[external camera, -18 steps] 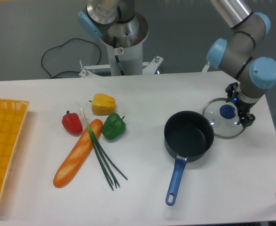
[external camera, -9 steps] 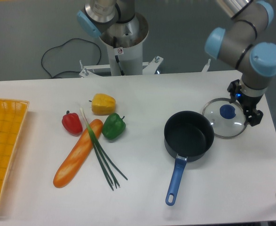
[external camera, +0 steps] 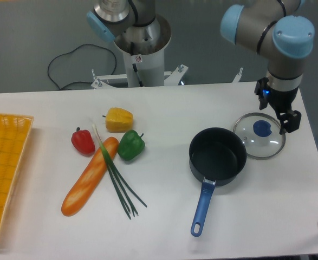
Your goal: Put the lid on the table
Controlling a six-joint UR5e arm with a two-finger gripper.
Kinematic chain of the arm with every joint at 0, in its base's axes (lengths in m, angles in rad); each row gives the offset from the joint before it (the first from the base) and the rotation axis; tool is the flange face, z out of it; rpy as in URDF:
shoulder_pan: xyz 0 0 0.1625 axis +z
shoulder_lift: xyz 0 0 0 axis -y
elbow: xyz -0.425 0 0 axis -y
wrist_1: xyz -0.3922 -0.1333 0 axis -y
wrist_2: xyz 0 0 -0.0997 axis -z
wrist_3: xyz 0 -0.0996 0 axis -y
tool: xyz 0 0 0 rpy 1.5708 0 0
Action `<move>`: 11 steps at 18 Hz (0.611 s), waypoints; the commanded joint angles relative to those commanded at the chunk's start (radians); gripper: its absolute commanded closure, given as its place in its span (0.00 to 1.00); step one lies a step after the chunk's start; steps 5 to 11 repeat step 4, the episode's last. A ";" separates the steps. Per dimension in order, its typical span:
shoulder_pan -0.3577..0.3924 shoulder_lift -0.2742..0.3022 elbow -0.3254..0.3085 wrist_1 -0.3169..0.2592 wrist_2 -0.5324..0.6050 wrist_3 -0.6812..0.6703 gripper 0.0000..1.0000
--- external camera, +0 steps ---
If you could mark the yellow woven basket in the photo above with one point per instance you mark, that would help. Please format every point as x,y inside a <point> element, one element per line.
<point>14,132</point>

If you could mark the dark saucepan blue handle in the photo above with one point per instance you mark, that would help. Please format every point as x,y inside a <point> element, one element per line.
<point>216,157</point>

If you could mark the glass lid blue knob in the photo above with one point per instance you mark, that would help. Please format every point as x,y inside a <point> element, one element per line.
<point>260,134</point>

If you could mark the yellow bell pepper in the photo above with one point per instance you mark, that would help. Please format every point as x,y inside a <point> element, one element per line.
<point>118,120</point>

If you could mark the green bell pepper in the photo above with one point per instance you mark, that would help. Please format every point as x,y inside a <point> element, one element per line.
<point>131,145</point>

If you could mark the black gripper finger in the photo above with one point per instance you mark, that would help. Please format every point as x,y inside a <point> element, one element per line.
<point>289,121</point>
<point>261,92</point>

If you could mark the green spring onion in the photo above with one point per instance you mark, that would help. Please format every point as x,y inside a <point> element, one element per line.
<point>120,184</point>

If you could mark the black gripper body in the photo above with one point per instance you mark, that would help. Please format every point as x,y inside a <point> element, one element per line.
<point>281,101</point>

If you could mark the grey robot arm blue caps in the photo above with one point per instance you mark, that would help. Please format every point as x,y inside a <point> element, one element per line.
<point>269,28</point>

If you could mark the orange baguette bread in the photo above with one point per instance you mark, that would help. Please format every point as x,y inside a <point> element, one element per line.
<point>84,187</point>

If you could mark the red bell pepper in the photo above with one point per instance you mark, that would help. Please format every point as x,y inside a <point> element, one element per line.
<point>83,141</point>

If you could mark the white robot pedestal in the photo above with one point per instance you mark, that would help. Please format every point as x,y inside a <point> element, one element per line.
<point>143,51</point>

